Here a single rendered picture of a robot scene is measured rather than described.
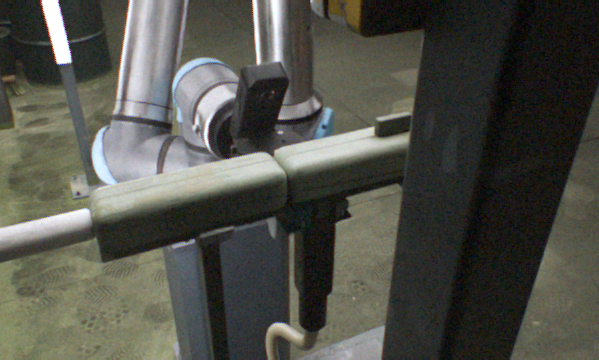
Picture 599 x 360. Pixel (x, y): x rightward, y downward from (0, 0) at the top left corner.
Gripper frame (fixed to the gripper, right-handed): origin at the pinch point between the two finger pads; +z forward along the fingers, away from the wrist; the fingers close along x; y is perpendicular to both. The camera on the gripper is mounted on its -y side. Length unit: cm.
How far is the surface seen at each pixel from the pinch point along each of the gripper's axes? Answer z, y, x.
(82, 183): -198, 108, 19
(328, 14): 10.9, -20.2, 5.4
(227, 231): 2.9, -2.0, 9.3
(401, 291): 16.1, -4.5, 2.5
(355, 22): 13.6, -20.6, 5.4
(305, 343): -1.1, 19.4, 0.4
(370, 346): -4.8, 29.5, -11.2
